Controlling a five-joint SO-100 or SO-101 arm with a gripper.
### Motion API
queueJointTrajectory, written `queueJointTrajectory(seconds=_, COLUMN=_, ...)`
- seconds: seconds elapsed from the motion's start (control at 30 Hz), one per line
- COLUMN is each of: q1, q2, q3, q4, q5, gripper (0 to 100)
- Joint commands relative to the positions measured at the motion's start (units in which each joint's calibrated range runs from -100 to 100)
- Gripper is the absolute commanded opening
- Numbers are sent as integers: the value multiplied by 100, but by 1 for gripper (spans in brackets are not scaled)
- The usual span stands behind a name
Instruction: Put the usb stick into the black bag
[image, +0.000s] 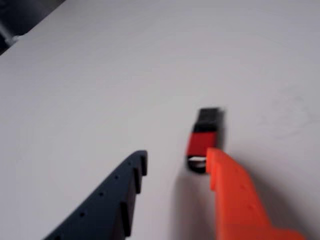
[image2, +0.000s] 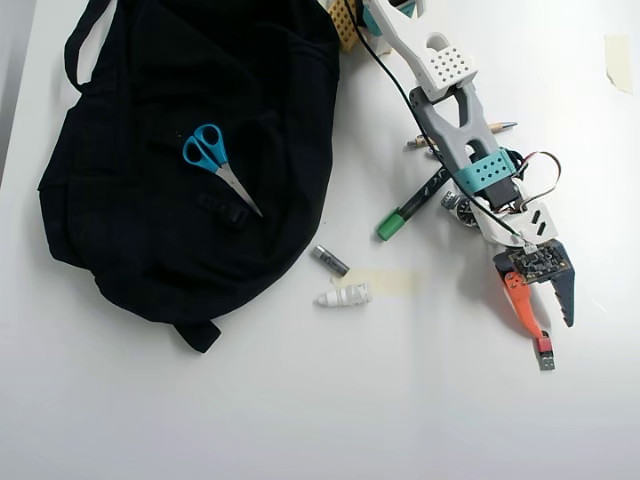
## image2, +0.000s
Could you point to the long yellowish tape strip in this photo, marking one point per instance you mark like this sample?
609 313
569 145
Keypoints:
390 280

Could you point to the black camera circuit board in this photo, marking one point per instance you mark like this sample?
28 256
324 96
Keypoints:
537 262

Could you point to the thin black pen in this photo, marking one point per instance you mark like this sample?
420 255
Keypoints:
432 152

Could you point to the dark blue-grey gripper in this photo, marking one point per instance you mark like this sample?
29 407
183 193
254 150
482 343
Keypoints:
561 294

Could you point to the red silver usb stick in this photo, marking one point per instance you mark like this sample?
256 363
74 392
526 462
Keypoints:
546 345

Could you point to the small black grey cylinder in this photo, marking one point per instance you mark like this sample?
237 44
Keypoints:
331 261

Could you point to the wooden ballpoint pen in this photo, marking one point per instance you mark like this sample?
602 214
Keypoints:
422 141

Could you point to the white ribbed plastic cone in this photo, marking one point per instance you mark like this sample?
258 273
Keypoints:
345 296

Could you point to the grey white teal robot arm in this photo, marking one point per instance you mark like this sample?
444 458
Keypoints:
445 132

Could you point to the black marker green cap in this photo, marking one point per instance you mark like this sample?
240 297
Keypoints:
390 227

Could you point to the yellow perforated block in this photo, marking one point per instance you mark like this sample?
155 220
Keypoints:
344 25

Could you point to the black fabric bag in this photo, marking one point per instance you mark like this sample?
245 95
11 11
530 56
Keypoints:
150 100

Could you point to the short yellowish tape piece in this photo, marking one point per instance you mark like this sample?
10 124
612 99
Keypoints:
618 62

